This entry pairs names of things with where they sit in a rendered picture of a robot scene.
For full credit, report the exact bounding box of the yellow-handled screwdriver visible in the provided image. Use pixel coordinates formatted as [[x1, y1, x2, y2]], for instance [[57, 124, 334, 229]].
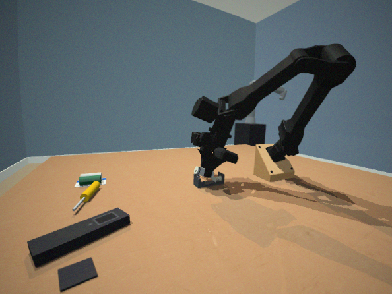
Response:
[[72, 181, 100, 211]]

